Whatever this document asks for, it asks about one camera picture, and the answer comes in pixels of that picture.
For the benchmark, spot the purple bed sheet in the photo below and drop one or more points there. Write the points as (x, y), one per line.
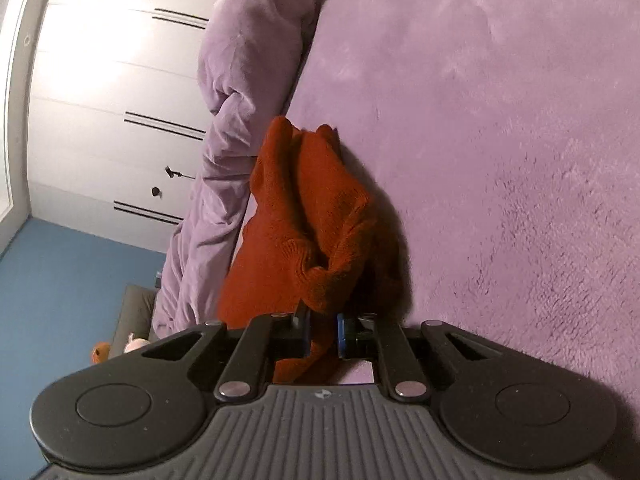
(500, 135)

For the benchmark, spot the white wardrobe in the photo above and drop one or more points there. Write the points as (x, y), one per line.
(100, 85)

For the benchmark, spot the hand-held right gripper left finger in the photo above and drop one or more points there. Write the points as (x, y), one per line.
(300, 336)

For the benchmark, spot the red knit sweater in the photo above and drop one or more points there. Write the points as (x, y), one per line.
(310, 210)

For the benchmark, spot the pink plush toy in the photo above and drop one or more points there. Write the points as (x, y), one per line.
(134, 344)

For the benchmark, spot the purple duvet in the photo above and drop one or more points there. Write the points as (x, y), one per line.
(240, 60)

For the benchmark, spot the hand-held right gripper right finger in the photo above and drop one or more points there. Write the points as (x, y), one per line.
(342, 336)

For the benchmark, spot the orange plush toy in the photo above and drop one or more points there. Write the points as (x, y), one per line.
(100, 353)

